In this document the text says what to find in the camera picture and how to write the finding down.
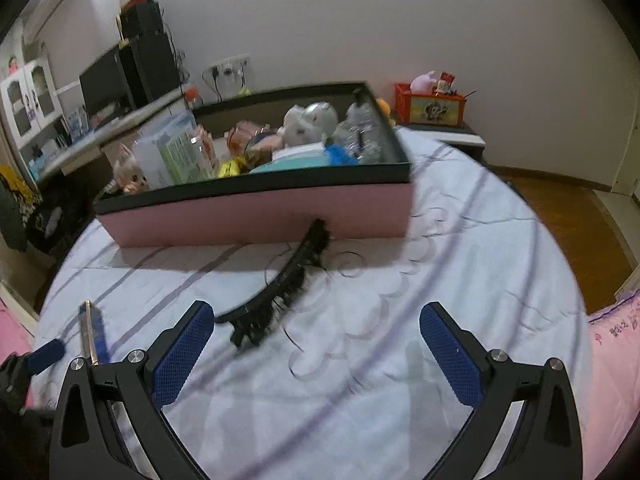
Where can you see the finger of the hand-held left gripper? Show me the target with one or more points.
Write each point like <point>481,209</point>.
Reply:
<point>47,355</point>

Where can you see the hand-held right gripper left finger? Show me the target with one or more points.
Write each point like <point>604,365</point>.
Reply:
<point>184,357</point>

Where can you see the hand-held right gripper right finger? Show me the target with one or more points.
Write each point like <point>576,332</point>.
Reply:
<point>450,357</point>

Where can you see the black hair clip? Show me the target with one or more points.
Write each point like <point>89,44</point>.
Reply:
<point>280,285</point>

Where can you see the pink box with black rim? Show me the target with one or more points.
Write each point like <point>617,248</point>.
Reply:
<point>260,210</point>

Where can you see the pig hat doll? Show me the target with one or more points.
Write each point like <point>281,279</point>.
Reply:
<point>127,172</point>

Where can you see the yellow highlighter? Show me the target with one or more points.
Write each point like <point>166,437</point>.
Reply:
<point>232,166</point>

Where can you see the clear plastic box green label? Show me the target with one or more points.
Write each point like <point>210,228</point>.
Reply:
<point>165,152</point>

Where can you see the pink block ball toy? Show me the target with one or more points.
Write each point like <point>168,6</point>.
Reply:
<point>250,137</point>

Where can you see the teal plastic case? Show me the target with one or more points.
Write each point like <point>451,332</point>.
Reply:
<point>300,157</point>

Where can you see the clear glass bottle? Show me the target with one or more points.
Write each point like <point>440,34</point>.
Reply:
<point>361,127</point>

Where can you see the white elephant figure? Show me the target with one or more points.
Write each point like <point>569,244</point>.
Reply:
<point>305,122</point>

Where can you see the pink cloth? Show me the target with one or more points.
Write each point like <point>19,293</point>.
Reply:
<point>12,325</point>

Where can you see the chair draped with clothes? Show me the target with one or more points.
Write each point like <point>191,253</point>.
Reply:
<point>30,210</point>

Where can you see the pink quilted blanket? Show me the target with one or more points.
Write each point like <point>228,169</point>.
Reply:
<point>617,385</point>

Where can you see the low black and white cabinet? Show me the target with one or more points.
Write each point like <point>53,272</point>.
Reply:
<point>450,134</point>

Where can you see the white desk with drawers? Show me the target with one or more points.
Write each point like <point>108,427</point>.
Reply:
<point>100,137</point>

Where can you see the blue and white packets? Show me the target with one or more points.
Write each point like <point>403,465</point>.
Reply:
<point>77,122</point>

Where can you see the red printed crate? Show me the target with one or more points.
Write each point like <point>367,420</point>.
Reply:
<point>435,109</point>

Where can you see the orange octopus plush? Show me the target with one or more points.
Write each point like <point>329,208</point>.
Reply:
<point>383,107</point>

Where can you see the bottle with orange cap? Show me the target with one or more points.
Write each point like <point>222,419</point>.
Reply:
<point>190,97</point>

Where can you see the white glass-door cabinet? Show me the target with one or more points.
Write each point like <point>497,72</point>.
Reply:
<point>27,95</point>

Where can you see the black computer monitor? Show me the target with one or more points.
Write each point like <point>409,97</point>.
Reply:
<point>102,87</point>

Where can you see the red packet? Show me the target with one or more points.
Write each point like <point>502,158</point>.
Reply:
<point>445,82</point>

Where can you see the pink plush toy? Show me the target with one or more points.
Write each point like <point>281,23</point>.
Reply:
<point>424,81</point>

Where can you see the black computer tower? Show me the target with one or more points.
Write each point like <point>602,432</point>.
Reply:
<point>152,70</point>

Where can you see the small pink doll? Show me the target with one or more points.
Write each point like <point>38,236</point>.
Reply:
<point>14,66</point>

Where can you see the black speaker box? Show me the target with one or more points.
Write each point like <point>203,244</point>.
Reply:
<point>142,20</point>

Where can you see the white wall socket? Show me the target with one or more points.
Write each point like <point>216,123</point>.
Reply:
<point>227,66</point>

